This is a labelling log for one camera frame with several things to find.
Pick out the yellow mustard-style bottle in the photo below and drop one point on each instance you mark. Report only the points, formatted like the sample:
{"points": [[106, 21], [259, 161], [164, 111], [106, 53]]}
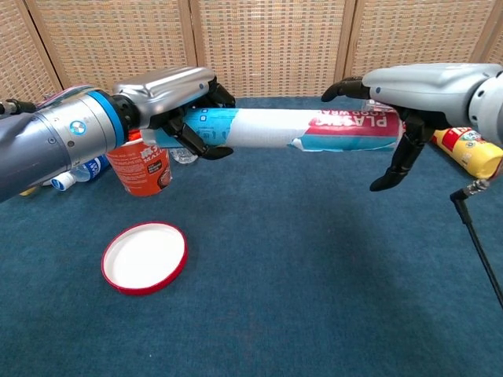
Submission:
{"points": [[471, 151]]}

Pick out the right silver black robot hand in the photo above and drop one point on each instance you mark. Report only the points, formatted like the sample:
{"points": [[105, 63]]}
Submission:
{"points": [[416, 94]]}

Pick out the red rimmed white round lid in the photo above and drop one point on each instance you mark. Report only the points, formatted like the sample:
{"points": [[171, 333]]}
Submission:
{"points": [[144, 257]]}

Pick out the orange instant noodle cup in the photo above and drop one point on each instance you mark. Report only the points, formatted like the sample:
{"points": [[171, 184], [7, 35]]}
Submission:
{"points": [[141, 169]]}

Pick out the clear bottle with blue label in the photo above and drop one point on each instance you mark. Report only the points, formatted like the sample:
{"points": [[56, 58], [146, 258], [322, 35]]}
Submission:
{"points": [[78, 173]]}

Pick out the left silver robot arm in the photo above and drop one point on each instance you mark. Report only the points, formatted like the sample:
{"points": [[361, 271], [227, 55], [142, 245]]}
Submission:
{"points": [[51, 137]]}

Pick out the woven rattan folding screen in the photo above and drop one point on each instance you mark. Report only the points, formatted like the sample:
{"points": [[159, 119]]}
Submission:
{"points": [[251, 43]]}

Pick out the clear bottle with green label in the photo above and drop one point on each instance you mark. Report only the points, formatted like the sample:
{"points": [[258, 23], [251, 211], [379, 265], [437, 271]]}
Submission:
{"points": [[184, 155]]}

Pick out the plastic food wrap tube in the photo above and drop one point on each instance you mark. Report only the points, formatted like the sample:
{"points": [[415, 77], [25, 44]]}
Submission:
{"points": [[275, 129]]}

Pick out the tea bottle with yellow cap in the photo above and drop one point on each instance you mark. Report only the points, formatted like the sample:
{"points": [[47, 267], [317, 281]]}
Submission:
{"points": [[27, 191]]}

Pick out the orange snack wrapper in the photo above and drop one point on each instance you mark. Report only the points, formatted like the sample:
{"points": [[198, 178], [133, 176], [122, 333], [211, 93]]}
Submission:
{"points": [[133, 135]]}

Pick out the teal table cloth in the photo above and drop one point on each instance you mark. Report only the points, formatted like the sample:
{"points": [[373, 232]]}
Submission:
{"points": [[275, 275]]}

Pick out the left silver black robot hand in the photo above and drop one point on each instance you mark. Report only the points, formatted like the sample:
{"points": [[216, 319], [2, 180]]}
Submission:
{"points": [[165, 94]]}

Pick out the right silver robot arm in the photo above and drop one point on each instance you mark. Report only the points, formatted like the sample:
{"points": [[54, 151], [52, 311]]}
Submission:
{"points": [[489, 108]]}

